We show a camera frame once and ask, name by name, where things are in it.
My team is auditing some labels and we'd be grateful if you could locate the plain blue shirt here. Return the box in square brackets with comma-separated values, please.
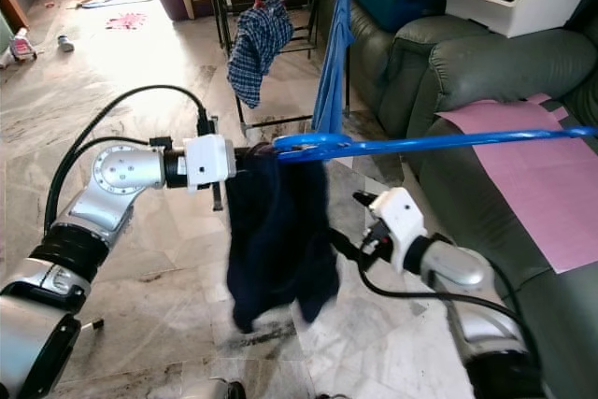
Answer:
[313, 0, 356, 136]

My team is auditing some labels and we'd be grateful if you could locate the pink mat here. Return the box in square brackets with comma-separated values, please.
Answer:
[434, 93, 598, 274]

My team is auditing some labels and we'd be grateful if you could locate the small pink floor item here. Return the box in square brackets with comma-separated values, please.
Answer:
[103, 12, 148, 31]

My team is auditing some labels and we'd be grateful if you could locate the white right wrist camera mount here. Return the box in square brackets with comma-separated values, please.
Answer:
[371, 187, 428, 267]

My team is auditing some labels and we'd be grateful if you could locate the dark navy garment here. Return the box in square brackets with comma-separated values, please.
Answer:
[224, 145, 342, 335]

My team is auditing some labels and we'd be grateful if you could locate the brown wooden board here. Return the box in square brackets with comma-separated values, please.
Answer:
[0, 0, 29, 34]

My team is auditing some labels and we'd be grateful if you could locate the red and white toy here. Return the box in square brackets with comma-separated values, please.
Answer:
[9, 28, 41, 62]

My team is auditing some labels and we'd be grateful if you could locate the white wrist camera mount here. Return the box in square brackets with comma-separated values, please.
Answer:
[183, 134, 239, 192]
[371, 187, 428, 267]

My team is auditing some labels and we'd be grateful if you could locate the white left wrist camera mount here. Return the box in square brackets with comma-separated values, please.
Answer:
[183, 134, 239, 192]

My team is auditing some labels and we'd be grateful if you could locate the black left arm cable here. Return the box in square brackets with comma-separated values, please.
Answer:
[45, 84, 218, 236]

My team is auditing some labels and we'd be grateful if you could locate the blue plastic hanger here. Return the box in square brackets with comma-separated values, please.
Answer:
[271, 126, 598, 164]

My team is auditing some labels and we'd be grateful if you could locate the black metal drying rack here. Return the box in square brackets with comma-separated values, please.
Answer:
[201, 0, 417, 134]

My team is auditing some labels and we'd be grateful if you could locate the blue checked shirt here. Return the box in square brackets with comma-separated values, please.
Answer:
[227, 0, 292, 110]

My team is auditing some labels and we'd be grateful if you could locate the green leather sofa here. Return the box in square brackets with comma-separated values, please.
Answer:
[346, 0, 598, 399]

